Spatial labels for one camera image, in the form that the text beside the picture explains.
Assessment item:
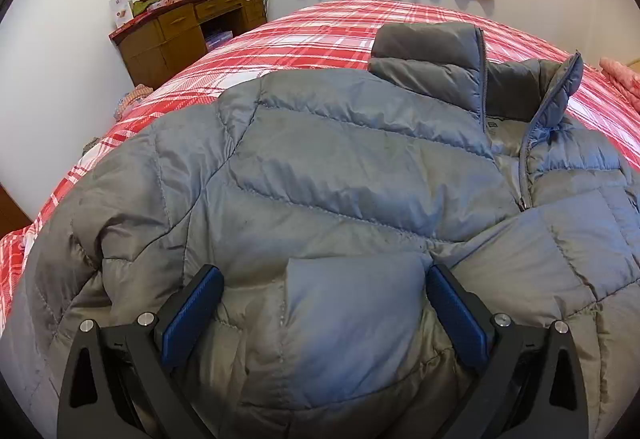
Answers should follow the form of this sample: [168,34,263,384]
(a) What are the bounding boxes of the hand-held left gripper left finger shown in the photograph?
[56,264,226,439]

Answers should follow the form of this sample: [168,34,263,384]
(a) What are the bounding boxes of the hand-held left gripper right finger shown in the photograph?
[425,264,588,439]

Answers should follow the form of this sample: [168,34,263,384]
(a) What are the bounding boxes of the grey puffer jacket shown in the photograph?
[0,23,640,439]

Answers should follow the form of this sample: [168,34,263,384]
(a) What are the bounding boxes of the dark wooden furniture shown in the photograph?
[0,183,33,240]

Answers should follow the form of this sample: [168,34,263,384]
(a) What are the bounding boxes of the pile of pastel cloth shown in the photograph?
[114,84,153,120]

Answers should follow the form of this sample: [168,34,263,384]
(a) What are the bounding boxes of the brown wooden desk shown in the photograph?
[108,0,268,90]

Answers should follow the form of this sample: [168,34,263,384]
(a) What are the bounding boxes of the stack of purple packets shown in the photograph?
[205,26,236,51]

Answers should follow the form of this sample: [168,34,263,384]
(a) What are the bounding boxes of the pink floral pillow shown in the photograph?
[599,56,640,112]

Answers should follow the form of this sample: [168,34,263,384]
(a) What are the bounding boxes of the red plaid bed blanket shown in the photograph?
[0,0,640,330]

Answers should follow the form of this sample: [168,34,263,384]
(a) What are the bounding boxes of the white printed card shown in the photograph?
[109,0,133,27]

